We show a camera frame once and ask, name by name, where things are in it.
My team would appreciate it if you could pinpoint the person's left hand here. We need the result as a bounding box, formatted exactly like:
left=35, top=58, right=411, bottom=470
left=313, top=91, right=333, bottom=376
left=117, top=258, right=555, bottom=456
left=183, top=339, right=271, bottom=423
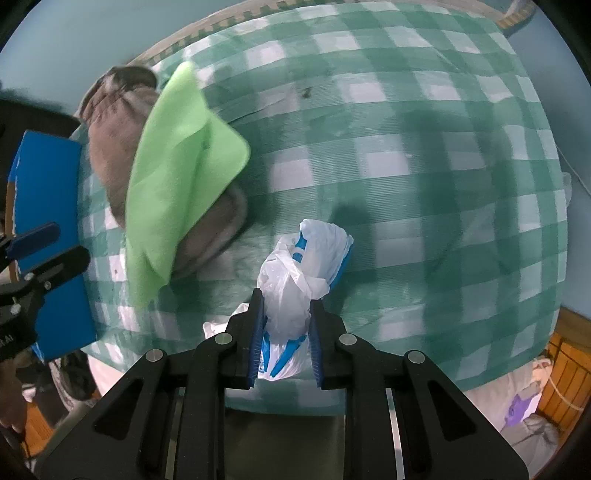
left=0, top=360, right=27, bottom=433

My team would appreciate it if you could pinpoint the light green microfiber cloth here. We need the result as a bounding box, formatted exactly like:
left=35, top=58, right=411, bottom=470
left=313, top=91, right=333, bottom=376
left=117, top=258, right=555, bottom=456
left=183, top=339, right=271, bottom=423
left=125, top=61, right=250, bottom=308

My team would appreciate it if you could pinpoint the white and blue plastic bag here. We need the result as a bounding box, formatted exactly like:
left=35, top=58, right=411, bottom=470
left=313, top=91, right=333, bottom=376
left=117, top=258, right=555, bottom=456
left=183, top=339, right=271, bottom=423
left=202, top=218, right=356, bottom=381

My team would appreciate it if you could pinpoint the brown knitted beanie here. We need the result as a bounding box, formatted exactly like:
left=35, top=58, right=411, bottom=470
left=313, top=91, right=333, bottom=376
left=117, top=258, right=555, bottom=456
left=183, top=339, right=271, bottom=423
left=77, top=65, right=247, bottom=278

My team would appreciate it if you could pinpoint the blue cardboard box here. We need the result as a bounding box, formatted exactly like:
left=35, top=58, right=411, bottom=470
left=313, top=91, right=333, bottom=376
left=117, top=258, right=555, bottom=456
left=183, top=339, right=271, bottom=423
left=9, top=131, right=96, bottom=362

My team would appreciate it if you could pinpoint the green checkered tablecloth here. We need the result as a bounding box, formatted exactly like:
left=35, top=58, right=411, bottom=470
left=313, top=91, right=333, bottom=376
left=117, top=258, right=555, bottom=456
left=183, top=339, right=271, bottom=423
left=128, top=0, right=352, bottom=68

